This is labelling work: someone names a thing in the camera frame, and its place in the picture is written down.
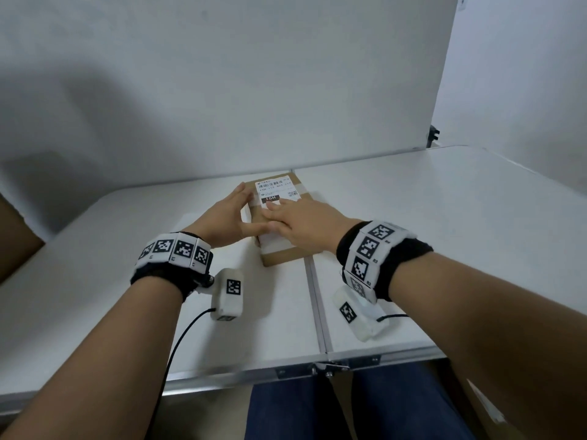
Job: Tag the person's right hand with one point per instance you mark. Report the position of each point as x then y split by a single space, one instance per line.
312 224

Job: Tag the person's left hand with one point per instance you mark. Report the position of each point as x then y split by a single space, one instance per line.
220 222

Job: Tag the person's left thumb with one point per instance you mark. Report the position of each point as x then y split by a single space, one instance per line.
257 229

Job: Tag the person's right fingers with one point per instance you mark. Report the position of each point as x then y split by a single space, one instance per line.
279 208

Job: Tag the brown cardboard parcel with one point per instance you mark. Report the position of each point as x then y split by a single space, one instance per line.
286 257

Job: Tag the person's left forearm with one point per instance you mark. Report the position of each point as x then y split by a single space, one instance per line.
105 361

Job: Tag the person's right forearm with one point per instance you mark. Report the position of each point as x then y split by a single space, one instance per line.
495 334

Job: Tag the left wristband with marker tags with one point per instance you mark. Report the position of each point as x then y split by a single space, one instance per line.
176 254

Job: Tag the wristband with marker tags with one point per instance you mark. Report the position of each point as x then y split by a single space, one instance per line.
371 256
176 254

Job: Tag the right wristband with marker tags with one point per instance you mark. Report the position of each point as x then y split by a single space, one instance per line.
371 256

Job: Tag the white backdrop board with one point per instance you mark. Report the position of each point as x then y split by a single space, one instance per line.
229 77

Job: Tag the metal table latch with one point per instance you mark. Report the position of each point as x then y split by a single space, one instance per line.
328 365

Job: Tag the black clamp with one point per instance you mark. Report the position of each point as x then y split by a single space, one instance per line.
432 134

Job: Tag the blue trousers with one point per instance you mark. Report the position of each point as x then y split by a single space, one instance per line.
293 407

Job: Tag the brown cardboard box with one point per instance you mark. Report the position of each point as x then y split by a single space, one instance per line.
16 242

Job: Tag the brown carton with white label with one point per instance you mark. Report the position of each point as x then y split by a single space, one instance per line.
488 414

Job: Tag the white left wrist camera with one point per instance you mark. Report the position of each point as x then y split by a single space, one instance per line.
228 295

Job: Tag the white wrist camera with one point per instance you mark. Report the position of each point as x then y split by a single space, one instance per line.
360 318
228 295

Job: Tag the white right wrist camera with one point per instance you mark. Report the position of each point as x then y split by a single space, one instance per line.
360 318

